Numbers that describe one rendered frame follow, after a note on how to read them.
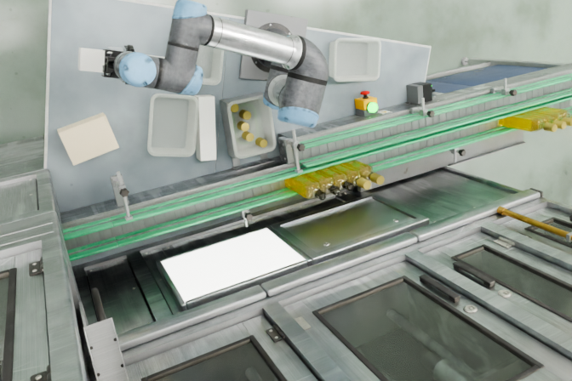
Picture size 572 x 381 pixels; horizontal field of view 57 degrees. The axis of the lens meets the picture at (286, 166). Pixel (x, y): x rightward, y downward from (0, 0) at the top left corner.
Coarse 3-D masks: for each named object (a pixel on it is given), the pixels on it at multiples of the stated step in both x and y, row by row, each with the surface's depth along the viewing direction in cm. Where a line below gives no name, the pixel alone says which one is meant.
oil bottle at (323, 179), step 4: (312, 172) 202; (316, 172) 202; (308, 176) 200; (312, 176) 198; (316, 176) 197; (320, 176) 197; (324, 176) 196; (328, 176) 196; (316, 180) 194; (320, 180) 193; (324, 180) 192; (328, 180) 192; (332, 180) 193; (320, 184) 192; (324, 184) 191; (328, 184) 192; (332, 184) 192; (324, 188) 192; (328, 192) 193
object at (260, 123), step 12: (228, 108) 195; (240, 108) 205; (252, 108) 207; (264, 108) 205; (240, 120) 206; (252, 120) 208; (264, 120) 208; (240, 132) 207; (252, 132) 209; (264, 132) 211; (240, 144) 208; (252, 144) 210; (240, 156) 202
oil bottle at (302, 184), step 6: (288, 180) 204; (294, 180) 199; (300, 180) 196; (306, 180) 195; (312, 180) 194; (288, 186) 205; (294, 186) 200; (300, 186) 194; (306, 186) 190; (312, 186) 190; (318, 186) 190; (300, 192) 195; (306, 192) 191; (306, 198) 192; (312, 198) 191
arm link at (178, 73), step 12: (168, 48) 125; (180, 48) 124; (168, 60) 125; (180, 60) 125; (192, 60) 126; (168, 72) 124; (180, 72) 125; (192, 72) 127; (156, 84) 125; (168, 84) 125; (180, 84) 126; (192, 84) 127
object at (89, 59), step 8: (80, 48) 145; (88, 48) 145; (80, 56) 144; (88, 56) 145; (96, 56) 146; (104, 56) 147; (160, 56) 155; (80, 64) 145; (88, 64) 146; (96, 64) 147; (104, 64) 147
